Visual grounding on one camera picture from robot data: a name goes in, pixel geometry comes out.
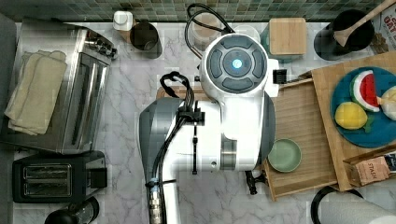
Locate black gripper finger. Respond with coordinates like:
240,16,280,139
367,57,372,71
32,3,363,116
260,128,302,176
245,171,265,195

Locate wooden drawer tray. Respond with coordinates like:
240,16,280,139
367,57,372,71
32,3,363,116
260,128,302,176
263,73,337,201

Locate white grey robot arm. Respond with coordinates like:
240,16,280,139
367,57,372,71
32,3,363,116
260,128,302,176
138,34,278,224

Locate green ceramic bowl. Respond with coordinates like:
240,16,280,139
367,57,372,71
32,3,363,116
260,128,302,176
267,138,302,173

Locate wooden cutting board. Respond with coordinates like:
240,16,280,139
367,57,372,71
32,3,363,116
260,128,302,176
156,86,209,101

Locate stash tea bag box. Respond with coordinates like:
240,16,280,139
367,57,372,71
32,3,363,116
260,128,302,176
355,156,391,186

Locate yellow toy lemon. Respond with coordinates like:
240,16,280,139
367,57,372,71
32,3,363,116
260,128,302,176
334,102,368,130

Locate wooden cabinet top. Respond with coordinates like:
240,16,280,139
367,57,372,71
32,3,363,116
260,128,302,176
311,51,395,191

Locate toy watermelon slice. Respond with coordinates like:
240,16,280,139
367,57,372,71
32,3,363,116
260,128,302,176
350,70,379,112

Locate teal container wooden lid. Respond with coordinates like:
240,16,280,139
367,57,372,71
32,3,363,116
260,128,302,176
260,18,307,63

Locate white stacked plates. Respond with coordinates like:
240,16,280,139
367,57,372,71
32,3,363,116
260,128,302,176
234,25,261,42

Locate glass jar with powder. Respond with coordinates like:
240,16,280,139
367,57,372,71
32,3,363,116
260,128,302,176
191,13,221,51

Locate black utensil holder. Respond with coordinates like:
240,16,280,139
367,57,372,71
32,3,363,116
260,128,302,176
314,9,375,61

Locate white toy garlic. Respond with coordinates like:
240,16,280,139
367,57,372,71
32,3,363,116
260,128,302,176
377,87,396,120

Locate wooden spatula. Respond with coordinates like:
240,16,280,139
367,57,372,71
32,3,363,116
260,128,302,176
333,0,396,47

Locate dark metal cup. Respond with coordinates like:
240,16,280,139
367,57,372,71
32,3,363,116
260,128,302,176
130,21,163,59

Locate stainless toaster oven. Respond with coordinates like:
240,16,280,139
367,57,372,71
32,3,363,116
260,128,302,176
1,19,118,155

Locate black two-slot toaster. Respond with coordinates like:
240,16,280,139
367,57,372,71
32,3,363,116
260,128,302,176
12,151,107,203

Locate white salt shaker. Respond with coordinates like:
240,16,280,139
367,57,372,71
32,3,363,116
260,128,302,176
113,11,134,31

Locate oat cereal box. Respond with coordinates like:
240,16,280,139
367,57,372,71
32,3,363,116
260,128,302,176
370,4,396,54

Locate beige folded towel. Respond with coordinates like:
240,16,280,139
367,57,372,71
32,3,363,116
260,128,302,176
5,50,67,135

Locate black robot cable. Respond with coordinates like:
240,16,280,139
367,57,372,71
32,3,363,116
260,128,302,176
184,3,236,60

